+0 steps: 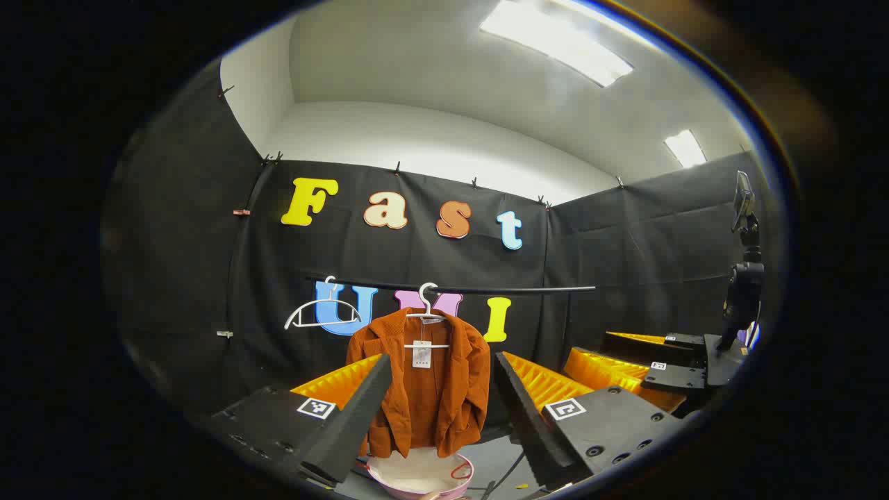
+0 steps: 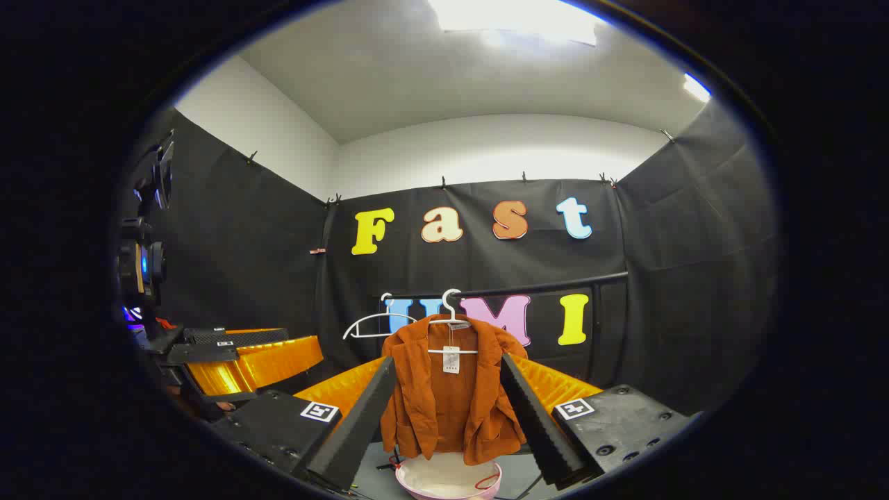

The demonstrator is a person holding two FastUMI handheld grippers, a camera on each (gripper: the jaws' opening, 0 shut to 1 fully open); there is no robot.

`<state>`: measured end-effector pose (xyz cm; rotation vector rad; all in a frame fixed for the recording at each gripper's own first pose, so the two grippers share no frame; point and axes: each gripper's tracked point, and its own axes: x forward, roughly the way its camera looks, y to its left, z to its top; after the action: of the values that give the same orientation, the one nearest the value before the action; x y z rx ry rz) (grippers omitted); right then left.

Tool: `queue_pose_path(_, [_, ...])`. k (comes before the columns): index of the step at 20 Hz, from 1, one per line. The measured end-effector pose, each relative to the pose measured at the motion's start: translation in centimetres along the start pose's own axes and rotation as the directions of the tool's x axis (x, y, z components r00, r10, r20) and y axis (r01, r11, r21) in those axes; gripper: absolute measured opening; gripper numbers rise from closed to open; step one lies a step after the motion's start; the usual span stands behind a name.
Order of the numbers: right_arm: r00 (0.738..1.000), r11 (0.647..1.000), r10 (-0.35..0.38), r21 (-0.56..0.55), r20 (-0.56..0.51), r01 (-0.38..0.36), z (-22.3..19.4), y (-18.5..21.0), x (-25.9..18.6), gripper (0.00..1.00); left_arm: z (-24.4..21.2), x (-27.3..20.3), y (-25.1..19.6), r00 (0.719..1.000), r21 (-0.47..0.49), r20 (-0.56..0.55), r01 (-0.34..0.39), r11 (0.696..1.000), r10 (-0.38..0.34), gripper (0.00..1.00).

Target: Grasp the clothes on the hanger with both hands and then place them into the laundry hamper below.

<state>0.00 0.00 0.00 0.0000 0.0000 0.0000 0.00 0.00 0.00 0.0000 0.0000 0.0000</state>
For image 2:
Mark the small ceiling light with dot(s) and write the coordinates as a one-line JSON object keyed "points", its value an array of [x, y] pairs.
{"points": [[696, 88]]}

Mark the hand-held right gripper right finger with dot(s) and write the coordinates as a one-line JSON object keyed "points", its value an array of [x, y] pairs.
{"points": [[538, 430]]}

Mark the white laundry hamper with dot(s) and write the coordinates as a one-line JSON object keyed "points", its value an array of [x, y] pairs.
{"points": [[444, 479]]}

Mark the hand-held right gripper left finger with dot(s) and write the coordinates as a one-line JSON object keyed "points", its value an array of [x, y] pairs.
{"points": [[361, 423]]}

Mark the orange knit jacket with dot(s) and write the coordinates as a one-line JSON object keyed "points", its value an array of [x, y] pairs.
{"points": [[417, 403]]}

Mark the white clothes hanger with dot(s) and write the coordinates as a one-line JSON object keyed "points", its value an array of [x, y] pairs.
{"points": [[453, 312], [378, 314]]}

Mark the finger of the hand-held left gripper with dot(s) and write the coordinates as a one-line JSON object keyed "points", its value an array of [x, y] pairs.
{"points": [[264, 364], [236, 337]]}

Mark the black clothes rack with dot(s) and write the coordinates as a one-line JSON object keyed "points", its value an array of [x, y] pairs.
{"points": [[555, 285]]}

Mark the large ceiling light panel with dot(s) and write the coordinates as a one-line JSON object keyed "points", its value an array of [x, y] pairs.
{"points": [[514, 17]]}

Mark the white empty clothes hanger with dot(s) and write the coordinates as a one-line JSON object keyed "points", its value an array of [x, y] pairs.
{"points": [[378, 314]]}

